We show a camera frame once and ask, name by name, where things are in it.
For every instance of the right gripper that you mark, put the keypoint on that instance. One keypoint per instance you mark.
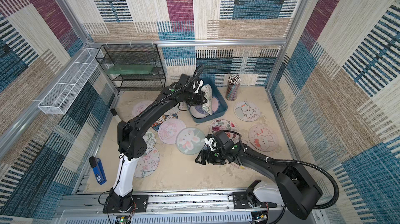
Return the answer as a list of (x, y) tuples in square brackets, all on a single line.
[(204, 155)]

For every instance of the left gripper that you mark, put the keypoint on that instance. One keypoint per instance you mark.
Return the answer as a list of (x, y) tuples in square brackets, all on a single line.
[(201, 98)]

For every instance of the pale pink unicorn coaster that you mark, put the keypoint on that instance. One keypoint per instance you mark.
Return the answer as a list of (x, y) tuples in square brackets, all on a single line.
[(198, 112)]

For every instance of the green flower outline coaster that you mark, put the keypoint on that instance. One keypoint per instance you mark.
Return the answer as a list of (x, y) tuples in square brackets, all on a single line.
[(208, 95)]

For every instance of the green bunny coaster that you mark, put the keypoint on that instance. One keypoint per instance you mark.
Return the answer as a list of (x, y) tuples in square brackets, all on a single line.
[(190, 141)]

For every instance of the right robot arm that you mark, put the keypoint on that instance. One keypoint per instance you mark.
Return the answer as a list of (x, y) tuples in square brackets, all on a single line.
[(299, 191)]

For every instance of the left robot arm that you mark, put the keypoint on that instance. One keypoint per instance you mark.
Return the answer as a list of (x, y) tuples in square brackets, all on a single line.
[(131, 144)]

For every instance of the teal plastic storage box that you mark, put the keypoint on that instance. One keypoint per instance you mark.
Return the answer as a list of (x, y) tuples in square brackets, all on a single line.
[(223, 105)]

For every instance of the white butterfly coaster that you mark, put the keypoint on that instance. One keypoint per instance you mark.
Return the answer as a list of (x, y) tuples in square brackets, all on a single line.
[(173, 111)]

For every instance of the red floral coaster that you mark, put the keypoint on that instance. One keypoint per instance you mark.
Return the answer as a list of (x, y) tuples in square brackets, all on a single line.
[(221, 124)]

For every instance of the pink rabbit coaster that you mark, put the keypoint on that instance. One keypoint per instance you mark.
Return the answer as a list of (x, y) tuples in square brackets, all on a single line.
[(263, 138)]

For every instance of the cup of colored pencils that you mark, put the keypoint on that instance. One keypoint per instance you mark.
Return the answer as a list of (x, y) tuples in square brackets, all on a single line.
[(234, 81)]

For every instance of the dark blue cartoon coaster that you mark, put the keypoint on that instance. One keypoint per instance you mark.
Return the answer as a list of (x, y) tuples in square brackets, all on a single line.
[(162, 119)]

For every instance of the white dog coaster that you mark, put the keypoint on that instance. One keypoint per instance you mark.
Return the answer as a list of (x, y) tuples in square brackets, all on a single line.
[(247, 111)]

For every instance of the pink kitty coaster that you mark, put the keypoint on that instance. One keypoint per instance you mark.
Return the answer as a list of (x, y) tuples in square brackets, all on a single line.
[(140, 107)]

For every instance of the white daisy coaster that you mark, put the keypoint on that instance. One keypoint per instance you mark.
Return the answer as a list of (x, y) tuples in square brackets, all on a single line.
[(150, 140)]

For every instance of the pink blossom coaster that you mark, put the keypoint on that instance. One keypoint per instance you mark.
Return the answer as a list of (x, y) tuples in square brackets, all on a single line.
[(147, 164)]

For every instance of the white marker black cap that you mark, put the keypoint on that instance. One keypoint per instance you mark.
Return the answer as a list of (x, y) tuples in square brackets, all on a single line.
[(115, 114)]

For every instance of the green board on shelf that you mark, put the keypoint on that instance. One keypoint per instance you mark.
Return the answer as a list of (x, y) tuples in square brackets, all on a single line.
[(130, 69)]

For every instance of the blue handheld device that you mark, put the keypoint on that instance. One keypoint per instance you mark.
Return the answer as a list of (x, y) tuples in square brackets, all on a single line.
[(98, 170)]

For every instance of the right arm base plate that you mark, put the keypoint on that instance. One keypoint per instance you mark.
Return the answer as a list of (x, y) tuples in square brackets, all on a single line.
[(244, 200)]

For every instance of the black wire shelf rack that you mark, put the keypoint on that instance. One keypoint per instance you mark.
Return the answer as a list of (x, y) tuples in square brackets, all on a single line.
[(133, 54)]

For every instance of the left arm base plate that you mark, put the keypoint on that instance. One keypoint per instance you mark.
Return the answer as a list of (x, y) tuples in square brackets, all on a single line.
[(128, 204)]

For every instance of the white wire mesh basket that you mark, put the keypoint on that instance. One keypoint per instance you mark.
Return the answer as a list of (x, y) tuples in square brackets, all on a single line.
[(62, 95)]

